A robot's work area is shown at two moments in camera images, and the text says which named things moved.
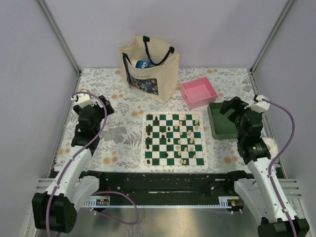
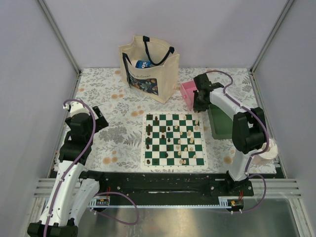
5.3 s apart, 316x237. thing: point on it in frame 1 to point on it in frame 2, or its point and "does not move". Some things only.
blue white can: [143, 64] does not move
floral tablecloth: [121, 147] does not move
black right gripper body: [239, 106] to [199, 105]
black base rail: [168, 184] does not move
